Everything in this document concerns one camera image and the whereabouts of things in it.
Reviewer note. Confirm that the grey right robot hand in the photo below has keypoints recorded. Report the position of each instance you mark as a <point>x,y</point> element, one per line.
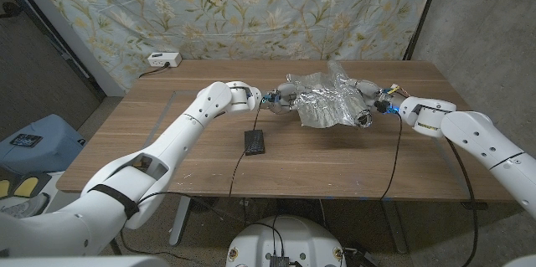
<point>370,88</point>

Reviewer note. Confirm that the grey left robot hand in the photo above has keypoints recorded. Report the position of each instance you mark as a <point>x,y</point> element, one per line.
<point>285,91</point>

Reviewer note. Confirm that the aluminum foil roll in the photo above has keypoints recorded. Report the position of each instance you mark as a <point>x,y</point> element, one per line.
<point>331,104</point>

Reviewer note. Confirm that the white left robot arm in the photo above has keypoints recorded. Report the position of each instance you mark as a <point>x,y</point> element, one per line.
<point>180,141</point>

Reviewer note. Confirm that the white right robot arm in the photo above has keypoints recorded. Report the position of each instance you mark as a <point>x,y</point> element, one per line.
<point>473,133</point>

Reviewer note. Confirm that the black textured package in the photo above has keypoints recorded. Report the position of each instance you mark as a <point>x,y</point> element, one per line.
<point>254,142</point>

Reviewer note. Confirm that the floral printed backdrop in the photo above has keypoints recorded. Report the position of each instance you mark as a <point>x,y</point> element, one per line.
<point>251,11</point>

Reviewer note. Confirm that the black backdrop stand pole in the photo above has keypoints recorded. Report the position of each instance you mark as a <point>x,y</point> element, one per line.
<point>421,13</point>

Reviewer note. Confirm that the white power strip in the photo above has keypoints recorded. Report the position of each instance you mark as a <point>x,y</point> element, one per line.
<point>164,59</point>

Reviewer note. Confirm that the grey table leg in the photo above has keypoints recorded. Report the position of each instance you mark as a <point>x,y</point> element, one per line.
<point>180,221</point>
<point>393,225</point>

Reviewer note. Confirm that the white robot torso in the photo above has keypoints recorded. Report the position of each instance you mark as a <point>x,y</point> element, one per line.
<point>289,237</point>

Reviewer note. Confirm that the blue-grey plastic bin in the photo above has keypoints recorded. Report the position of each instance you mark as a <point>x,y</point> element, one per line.
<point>46,150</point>

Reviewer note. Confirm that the yellow and black pad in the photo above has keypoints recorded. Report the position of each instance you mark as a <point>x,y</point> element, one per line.
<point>25,184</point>

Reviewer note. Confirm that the grey sneaker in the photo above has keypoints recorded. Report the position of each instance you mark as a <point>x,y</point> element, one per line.
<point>25,208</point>

